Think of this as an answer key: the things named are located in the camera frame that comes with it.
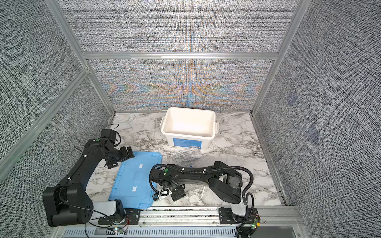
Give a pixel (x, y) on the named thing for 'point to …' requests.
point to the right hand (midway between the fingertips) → (176, 187)
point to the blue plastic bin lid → (132, 186)
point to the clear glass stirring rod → (203, 191)
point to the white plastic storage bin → (189, 128)
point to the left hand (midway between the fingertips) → (127, 158)
